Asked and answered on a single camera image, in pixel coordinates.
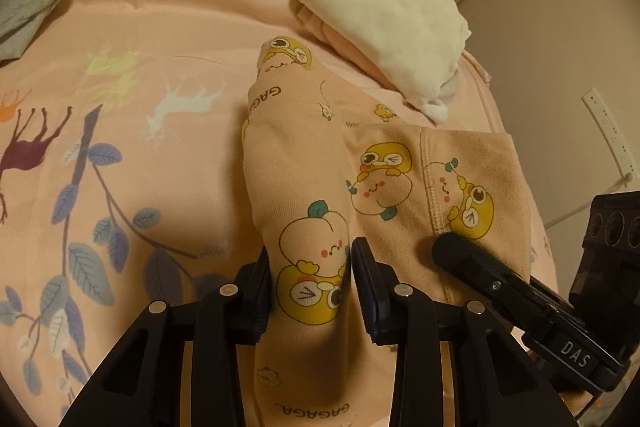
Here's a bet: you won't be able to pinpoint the white cable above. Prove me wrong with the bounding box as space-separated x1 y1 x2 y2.
544 174 632 229

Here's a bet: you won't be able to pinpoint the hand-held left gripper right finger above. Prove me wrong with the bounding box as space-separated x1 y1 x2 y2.
351 237 578 427

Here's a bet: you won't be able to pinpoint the pink cartoon print pants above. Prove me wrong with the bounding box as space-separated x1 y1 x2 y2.
240 34 536 427

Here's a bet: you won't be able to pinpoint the white power strip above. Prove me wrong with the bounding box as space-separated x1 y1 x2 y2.
581 89 632 184

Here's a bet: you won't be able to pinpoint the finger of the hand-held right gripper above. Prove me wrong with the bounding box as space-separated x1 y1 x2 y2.
431 232 534 303

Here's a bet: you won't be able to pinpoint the white folded garment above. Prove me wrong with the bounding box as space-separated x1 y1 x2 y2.
295 0 474 124

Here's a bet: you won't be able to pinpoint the pink folded garment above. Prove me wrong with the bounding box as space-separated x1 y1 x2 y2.
292 2 402 94

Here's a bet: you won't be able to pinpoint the grey cloth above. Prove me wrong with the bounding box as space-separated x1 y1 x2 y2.
0 0 77 64

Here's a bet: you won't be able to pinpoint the pink animal print bedsheet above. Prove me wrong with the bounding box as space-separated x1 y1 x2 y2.
0 0 563 427

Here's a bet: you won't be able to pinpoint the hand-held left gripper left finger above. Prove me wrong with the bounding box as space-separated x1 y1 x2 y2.
59 252 272 427

